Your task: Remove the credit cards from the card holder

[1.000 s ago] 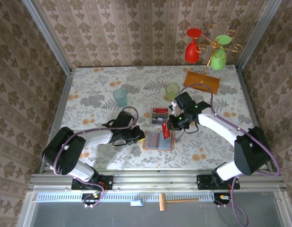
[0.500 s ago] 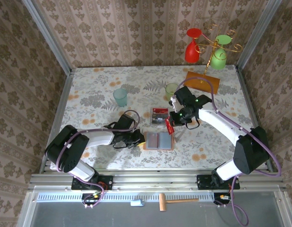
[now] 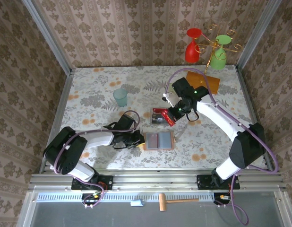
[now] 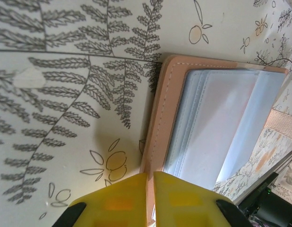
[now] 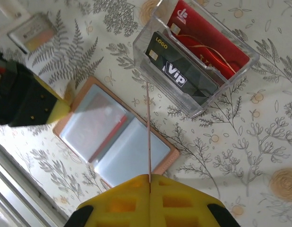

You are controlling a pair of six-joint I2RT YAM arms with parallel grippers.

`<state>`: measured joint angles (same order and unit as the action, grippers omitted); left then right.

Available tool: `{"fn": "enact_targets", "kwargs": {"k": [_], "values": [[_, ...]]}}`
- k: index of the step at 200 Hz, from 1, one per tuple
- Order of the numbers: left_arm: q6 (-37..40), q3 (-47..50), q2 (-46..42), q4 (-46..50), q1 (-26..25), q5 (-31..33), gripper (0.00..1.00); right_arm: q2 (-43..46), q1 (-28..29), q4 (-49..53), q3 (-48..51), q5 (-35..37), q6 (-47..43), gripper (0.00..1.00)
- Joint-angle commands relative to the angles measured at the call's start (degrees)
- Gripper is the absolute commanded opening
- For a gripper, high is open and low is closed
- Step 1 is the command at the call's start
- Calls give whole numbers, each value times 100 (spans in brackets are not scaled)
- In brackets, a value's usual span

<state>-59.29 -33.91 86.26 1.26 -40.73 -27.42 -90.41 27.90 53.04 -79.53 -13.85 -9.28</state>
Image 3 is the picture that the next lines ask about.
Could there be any wooden tray with cards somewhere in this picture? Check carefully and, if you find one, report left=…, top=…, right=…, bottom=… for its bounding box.
left=143, top=131, right=175, bottom=151

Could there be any clear plastic tray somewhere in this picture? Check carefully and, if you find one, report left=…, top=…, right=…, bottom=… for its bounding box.
left=149, top=107, right=172, bottom=126

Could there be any gold rack on wooden base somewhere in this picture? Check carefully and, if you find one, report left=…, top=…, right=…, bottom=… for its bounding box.
left=185, top=23, right=243, bottom=95

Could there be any teal translucent plastic cup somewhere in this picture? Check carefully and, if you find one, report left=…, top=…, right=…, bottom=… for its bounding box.
left=112, top=88, right=128, bottom=108

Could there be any red plastic wine glass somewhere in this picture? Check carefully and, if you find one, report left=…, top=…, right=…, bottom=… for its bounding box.
left=185, top=28, right=203, bottom=63

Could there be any green plastic wine glass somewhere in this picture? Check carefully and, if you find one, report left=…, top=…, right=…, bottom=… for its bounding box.
left=209, top=35, right=232, bottom=70

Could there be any small wooden mallet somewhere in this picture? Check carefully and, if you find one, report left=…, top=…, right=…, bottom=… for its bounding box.
left=159, top=193, right=199, bottom=212

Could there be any floral print tablecloth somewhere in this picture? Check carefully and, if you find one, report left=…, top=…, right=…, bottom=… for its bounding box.
left=49, top=65, right=267, bottom=170

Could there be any grey metal shelf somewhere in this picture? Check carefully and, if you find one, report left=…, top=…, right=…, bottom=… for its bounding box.
left=17, top=190, right=292, bottom=227

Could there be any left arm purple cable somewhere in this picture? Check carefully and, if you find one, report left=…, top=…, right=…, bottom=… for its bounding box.
left=53, top=110, right=140, bottom=209

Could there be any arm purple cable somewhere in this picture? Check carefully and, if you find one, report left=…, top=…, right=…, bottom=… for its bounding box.
left=165, top=68, right=279, bottom=225
left=53, top=110, right=140, bottom=209

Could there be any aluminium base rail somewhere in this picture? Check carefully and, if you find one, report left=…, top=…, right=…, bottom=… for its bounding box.
left=27, top=169, right=287, bottom=191

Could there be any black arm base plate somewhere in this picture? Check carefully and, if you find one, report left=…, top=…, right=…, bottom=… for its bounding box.
left=197, top=174, right=240, bottom=191
left=71, top=175, right=113, bottom=191

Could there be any white slotted cable duct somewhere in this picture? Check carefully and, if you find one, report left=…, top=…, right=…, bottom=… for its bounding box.
left=36, top=192, right=216, bottom=203

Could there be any aluminium side rail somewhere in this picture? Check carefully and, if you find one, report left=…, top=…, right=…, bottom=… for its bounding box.
left=234, top=65, right=279, bottom=173
left=38, top=70, right=75, bottom=175

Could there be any black connector box with wires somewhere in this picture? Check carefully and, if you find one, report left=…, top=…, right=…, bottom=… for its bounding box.
left=81, top=192, right=101, bottom=206
left=213, top=192, right=232, bottom=206

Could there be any aluminium corner post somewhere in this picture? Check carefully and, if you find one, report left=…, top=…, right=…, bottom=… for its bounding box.
left=22, top=0, right=73, bottom=75
left=235, top=0, right=283, bottom=71

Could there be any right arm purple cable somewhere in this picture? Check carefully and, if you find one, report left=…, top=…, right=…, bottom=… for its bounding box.
left=165, top=68, right=279, bottom=225

